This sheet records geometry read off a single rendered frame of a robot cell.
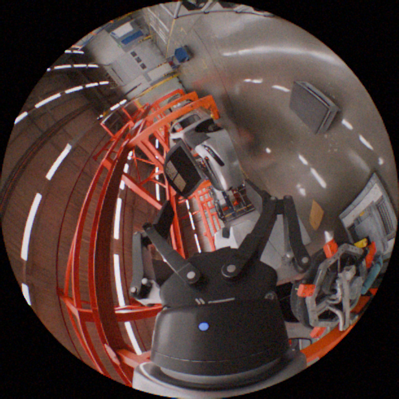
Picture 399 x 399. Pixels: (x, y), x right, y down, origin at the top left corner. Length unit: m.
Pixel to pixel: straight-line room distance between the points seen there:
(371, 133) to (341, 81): 0.46
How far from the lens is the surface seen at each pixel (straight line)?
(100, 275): 1.79
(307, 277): 0.92
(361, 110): 1.40
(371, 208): 1.47
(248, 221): 1.32
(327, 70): 1.50
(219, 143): 2.53
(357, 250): 1.09
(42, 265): 6.28
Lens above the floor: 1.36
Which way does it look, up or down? 11 degrees up
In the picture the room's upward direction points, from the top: 115 degrees counter-clockwise
